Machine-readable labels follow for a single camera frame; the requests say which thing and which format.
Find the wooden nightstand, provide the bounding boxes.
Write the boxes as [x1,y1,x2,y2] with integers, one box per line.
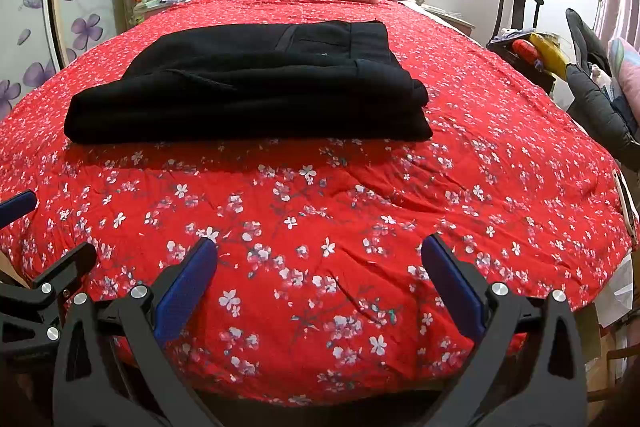
[425,4,476,34]

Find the red and yellow toy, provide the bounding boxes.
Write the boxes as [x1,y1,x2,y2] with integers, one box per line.
[512,33,572,78]

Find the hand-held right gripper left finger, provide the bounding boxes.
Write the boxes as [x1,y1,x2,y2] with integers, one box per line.
[52,237,218,427]

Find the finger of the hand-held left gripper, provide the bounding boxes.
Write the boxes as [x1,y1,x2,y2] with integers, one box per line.
[0,191,38,228]
[0,242,97,360]

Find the red floral bedspread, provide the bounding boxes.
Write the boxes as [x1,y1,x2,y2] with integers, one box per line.
[0,0,640,408]

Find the black wooden chair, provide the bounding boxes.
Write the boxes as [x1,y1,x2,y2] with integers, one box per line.
[487,0,558,94]

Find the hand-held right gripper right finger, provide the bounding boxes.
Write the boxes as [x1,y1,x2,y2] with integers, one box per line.
[421,234,588,427]

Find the grey puffy jacket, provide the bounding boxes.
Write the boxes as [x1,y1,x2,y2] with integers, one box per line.
[565,7,640,172]

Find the pastel cushion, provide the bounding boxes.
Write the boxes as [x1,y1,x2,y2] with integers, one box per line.
[607,38,640,108]

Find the black pants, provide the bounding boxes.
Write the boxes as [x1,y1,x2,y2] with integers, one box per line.
[64,20,433,144]

